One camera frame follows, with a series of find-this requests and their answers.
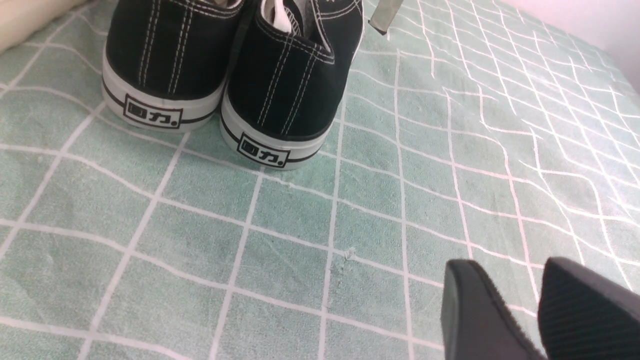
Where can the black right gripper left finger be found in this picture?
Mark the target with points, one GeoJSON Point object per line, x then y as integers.
{"type": "Point", "coordinates": [475, 320]}

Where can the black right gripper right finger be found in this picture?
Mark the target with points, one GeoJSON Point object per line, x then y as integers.
{"type": "Point", "coordinates": [583, 315]}

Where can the black canvas sneaker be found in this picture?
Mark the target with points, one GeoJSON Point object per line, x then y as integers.
{"type": "Point", "coordinates": [289, 78]}
{"type": "Point", "coordinates": [165, 61]}

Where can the metal shoe rack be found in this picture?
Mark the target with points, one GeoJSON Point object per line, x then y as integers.
{"type": "Point", "coordinates": [384, 14]}

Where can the green checked tablecloth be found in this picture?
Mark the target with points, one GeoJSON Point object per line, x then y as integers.
{"type": "Point", "coordinates": [471, 130]}

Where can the right cream slide slipper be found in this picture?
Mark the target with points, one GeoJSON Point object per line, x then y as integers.
{"type": "Point", "coordinates": [19, 19]}

